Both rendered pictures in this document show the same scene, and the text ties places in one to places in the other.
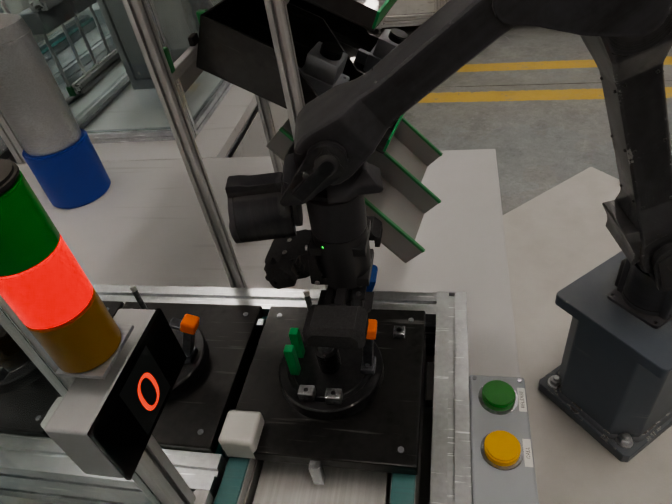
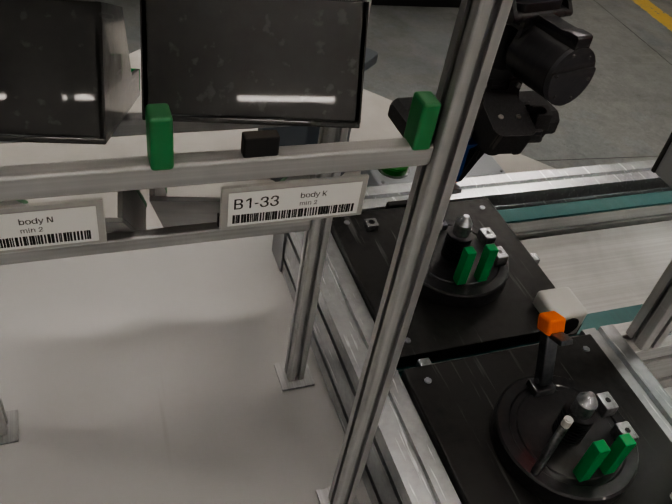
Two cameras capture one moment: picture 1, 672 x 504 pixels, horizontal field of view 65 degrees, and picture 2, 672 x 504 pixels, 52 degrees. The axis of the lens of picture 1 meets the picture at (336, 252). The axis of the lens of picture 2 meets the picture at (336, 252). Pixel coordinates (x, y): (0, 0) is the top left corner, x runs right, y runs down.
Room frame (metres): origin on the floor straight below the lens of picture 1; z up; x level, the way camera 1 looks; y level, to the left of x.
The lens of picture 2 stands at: (0.97, 0.42, 1.53)
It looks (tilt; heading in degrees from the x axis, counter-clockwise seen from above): 42 degrees down; 228
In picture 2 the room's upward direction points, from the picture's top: 11 degrees clockwise
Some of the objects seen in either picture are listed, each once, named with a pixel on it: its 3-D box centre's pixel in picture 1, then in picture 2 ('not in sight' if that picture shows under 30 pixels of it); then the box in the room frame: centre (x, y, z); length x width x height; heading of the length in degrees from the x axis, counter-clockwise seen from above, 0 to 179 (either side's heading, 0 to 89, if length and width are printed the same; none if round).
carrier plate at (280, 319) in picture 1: (333, 377); (447, 271); (0.43, 0.03, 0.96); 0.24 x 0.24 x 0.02; 74
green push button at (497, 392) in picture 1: (498, 397); (393, 167); (0.36, -0.17, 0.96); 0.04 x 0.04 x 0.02
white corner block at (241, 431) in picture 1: (243, 434); (557, 312); (0.37, 0.16, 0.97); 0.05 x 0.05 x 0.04; 74
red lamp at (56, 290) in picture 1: (41, 278); not in sight; (0.28, 0.20, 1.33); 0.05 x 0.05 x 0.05
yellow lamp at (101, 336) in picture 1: (75, 326); not in sight; (0.28, 0.20, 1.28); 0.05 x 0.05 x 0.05
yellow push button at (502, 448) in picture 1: (501, 449); not in sight; (0.29, -0.15, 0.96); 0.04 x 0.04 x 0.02
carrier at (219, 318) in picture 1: (150, 345); (576, 419); (0.50, 0.28, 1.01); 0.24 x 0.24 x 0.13; 74
